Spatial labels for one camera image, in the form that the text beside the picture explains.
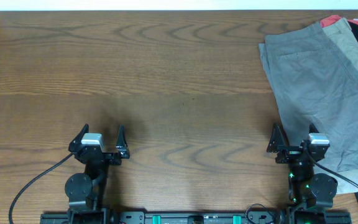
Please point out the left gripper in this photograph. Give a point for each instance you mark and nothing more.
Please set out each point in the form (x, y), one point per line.
(122, 147)

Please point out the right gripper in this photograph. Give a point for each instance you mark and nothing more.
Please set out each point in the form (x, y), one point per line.
(276, 144)

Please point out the grey shorts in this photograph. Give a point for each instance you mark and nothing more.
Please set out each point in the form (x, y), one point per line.
(314, 83)

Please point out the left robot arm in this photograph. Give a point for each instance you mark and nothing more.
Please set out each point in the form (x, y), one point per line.
(85, 190)

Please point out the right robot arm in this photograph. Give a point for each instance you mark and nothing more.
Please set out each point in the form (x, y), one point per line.
(312, 194)

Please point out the beige khaki shorts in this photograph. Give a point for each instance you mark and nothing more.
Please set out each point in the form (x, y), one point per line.
(353, 53)

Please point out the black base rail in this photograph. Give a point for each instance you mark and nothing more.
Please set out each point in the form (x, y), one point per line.
(253, 216)

